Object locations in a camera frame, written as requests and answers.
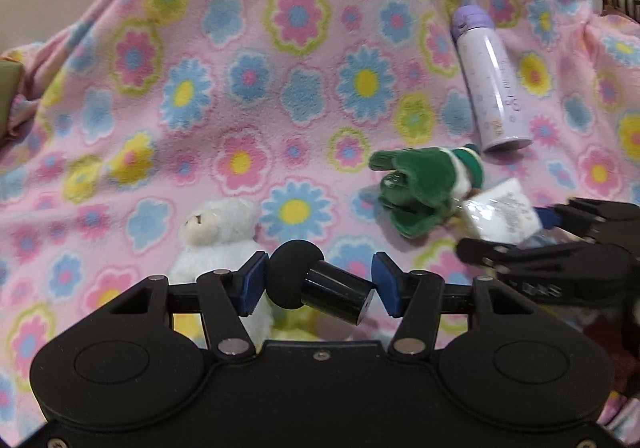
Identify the purple white bottle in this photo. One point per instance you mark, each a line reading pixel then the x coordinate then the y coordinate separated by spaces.
pixel 492 83

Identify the white lamb plush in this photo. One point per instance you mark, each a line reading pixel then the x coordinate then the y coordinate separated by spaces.
pixel 220 233

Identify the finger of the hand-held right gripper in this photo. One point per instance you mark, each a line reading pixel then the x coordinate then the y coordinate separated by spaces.
pixel 480 250
pixel 600 218

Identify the pink floral fleece blanket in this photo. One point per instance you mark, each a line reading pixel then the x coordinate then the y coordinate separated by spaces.
pixel 150 128

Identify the green pillow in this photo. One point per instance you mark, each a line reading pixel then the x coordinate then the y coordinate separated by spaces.
pixel 7 98

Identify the zebra striped cloth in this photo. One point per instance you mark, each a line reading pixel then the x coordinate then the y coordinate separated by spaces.
pixel 627 3

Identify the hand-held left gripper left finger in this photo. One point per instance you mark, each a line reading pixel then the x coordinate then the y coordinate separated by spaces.
pixel 252 283

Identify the green plush toy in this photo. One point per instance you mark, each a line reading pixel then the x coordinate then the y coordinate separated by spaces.
pixel 420 188

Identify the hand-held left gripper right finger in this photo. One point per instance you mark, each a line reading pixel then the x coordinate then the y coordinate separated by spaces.
pixel 387 288

